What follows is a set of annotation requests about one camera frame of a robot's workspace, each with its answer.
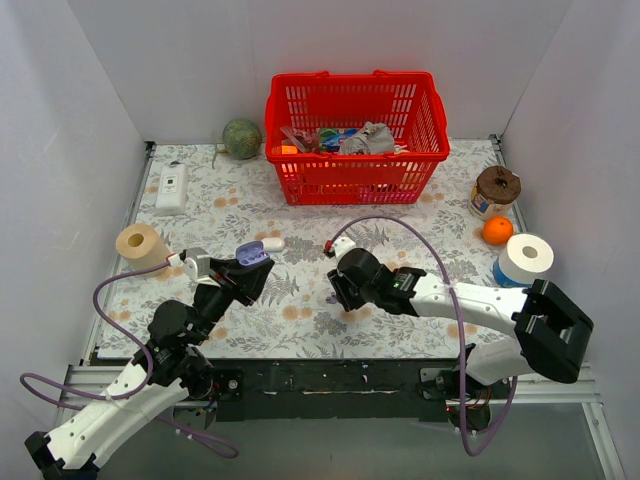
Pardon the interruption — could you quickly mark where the purple earbud charging case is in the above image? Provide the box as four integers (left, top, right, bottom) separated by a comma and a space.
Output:
235, 241, 270, 267

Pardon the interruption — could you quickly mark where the white earbud charging case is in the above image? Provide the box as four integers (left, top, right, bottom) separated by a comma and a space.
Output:
262, 237, 285, 253

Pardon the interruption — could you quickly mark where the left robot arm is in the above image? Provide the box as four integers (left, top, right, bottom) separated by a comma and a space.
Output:
25, 249, 274, 479

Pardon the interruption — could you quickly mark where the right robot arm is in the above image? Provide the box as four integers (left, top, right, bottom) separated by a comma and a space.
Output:
325, 245, 594, 399

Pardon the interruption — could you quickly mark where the floral patterned table mat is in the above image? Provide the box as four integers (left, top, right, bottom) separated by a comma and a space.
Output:
97, 138, 559, 360

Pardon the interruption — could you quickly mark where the beige paper roll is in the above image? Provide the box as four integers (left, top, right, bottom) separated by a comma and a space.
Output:
115, 223, 170, 270

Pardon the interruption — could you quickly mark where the white rectangular device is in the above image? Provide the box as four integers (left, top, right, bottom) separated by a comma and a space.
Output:
155, 162, 188, 216

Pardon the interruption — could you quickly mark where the orange fruit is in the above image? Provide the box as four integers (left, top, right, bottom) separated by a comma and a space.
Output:
482, 216, 514, 246

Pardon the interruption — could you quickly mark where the green melon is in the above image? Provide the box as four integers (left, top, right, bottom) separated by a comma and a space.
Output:
222, 118, 262, 160

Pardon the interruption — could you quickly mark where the white toilet paper roll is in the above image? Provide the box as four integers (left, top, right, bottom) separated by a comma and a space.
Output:
498, 233, 554, 282

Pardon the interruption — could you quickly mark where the brown lidded jar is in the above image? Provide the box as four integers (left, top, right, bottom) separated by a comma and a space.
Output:
468, 165, 522, 221

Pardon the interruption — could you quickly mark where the crumpled grey bag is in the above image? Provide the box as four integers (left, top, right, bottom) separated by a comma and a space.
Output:
338, 122, 395, 155

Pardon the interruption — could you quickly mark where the red plastic shopping basket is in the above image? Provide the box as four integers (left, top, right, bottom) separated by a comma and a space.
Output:
265, 70, 450, 205

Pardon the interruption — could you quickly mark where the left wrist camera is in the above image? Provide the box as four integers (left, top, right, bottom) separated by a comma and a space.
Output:
166, 248, 212, 284

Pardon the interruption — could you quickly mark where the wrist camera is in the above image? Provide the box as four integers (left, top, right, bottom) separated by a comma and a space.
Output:
166, 248, 212, 284
324, 236, 356, 261

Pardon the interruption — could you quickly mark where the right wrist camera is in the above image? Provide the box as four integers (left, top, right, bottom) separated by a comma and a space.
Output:
324, 236, 356, 261

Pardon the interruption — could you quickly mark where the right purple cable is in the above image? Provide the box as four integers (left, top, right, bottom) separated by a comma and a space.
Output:
329, 215, 519, 457

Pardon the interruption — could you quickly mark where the purple cable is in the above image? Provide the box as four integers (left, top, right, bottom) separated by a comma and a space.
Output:
329, 215, 519, 457
18, 254, 241, 459

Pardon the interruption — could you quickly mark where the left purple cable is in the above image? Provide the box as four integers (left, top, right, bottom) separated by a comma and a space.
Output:
18, 254, 241, 459

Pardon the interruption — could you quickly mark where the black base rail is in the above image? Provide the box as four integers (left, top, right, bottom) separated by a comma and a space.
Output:
149, 357, 511, 424

